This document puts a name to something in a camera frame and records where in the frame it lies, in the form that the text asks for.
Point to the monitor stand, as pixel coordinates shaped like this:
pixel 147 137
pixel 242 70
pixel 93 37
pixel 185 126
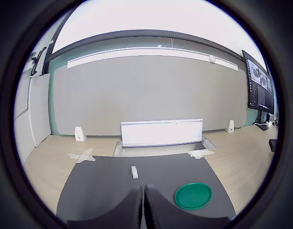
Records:
pixel 264 121

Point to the white plastic terminal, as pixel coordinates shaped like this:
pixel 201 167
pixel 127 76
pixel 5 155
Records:
pixel 134 172

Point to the white rail on partition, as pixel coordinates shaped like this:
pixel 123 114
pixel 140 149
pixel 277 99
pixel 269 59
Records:
pixel 136 53

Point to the small round white disc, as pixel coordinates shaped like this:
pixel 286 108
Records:
pixel 212 59

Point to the white tape strip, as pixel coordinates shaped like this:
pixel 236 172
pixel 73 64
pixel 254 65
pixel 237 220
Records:
pixel 76 156
pixel 85 155

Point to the small black box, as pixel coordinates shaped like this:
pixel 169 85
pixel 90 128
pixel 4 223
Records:
pixel 273 144

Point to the dark grey mat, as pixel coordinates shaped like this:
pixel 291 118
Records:
pixel 101 186

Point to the white tape patch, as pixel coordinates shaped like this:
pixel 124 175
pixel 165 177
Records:
pixel 198 153

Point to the small white partition bracket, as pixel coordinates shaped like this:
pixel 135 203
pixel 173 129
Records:
pixel 230 127
pixel 79 134

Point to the black monitor screen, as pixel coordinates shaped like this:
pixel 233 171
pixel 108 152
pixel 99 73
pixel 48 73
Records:
pixel 260 90

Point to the white side partition panel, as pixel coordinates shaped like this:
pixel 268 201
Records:
pixel 37 109

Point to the round green lid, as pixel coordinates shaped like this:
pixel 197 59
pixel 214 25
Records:
pixel 193 196

